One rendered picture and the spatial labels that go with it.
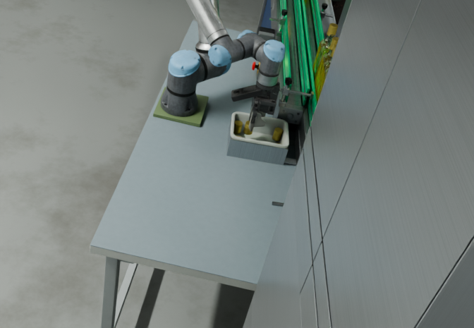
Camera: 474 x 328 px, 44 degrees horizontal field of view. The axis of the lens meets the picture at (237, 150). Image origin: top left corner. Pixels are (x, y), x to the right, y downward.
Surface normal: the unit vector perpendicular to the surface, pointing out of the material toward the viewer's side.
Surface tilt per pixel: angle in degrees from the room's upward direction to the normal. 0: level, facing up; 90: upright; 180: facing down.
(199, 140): 0
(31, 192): 0
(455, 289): 90
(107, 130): 0
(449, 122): 90
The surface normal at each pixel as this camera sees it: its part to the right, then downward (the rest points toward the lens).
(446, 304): -0.04, 0.62
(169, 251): 0.18, -0.77
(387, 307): -0.98, -0.17
